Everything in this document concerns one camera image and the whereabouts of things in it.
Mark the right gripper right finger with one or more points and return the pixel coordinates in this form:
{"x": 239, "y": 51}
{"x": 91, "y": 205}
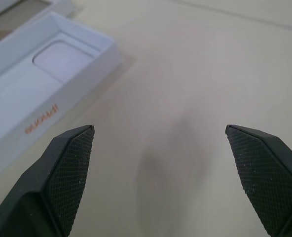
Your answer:
{"x": 264, "y": 177}

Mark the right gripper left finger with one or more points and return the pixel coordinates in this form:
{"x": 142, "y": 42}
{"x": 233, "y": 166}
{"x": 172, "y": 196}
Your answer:
{"x": 62, "y": 185}

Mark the orange phone box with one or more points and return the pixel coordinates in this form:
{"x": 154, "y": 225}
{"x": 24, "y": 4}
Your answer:
{"x": 17, "y": 98}

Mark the white box tray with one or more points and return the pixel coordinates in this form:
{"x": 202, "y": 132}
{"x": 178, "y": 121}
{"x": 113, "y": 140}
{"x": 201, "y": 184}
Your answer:
{"x": 62, "y": 6}

